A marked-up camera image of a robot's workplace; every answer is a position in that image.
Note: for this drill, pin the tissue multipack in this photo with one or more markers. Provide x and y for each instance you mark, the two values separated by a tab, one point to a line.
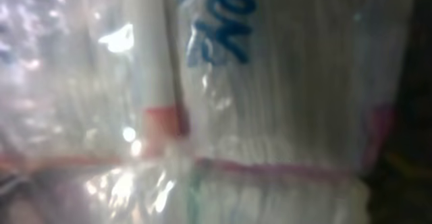
195	111

